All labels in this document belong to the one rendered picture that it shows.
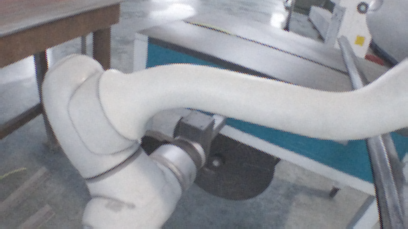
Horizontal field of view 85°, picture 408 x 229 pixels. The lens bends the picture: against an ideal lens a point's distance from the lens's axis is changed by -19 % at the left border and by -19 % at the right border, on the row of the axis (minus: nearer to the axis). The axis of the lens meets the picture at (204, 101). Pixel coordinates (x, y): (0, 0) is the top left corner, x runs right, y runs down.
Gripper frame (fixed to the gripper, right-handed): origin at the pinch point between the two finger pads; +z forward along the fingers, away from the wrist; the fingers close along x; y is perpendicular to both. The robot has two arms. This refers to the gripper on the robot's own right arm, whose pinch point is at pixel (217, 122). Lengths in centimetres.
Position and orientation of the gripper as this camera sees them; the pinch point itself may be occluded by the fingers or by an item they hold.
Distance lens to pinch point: 63.3
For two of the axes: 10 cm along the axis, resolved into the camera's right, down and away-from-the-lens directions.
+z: 4.7, -3.8, 8.0
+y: 8.7, 3.3, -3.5
